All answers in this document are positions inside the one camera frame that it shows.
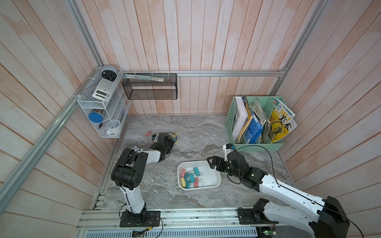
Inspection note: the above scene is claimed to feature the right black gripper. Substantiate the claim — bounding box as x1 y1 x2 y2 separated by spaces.
206 156 242 180

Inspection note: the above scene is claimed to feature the white plastic storage tray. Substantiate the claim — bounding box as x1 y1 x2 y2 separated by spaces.
177 161 221 190

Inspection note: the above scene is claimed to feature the teal binder clip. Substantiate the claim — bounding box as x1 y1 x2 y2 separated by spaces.
185 180 191 189

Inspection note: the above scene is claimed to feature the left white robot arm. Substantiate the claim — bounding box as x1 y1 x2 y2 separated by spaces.
111 132 177 224

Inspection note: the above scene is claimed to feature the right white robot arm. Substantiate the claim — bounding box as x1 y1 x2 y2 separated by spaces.
207 150 350 238

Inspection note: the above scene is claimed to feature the blue folder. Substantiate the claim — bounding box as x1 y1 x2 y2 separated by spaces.
245 113 263 144

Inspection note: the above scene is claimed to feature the green plastic book crate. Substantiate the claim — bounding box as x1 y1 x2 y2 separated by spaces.
225 96 285 152

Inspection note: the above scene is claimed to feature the white book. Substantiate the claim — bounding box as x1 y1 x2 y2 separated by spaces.
232 97 248 141

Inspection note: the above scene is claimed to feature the white cup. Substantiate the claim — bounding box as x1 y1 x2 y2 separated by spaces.
106 120 121 136

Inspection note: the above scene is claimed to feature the yellow magazine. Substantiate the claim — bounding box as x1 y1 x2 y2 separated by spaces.
268 97 298 143

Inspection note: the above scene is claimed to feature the clear ruler on basket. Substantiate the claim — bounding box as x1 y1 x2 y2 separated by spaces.
124 74 164 82

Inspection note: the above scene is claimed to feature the blue lid jar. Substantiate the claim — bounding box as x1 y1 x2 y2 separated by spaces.
88 109 104 124

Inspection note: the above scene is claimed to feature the white desk calculator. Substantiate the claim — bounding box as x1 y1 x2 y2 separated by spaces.
92 78 117 102

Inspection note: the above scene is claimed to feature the round grey black device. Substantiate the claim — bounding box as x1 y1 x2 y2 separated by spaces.
101 65 118 82

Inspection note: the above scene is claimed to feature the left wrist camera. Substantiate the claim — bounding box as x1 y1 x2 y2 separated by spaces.
151 134 158 143

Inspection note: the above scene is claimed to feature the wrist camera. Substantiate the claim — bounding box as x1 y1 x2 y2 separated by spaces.
223 143 235 161
151 134 158 143

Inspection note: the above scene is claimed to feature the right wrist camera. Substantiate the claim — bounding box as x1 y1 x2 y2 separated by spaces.
223 143 235 161

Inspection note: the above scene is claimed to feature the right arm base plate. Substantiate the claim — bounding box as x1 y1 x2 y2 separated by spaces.
237 207 278 225

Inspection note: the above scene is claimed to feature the black wire mesh basket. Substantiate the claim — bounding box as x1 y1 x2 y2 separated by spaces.
122 73 178 100

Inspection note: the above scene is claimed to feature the aluminium rail base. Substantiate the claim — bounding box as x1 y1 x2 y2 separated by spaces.
75 206 322 238

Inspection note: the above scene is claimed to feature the white wire wall shelf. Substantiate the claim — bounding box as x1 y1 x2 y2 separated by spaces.
77 67 131 138

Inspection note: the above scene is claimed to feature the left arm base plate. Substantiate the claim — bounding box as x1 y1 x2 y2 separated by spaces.
120 210 161 228

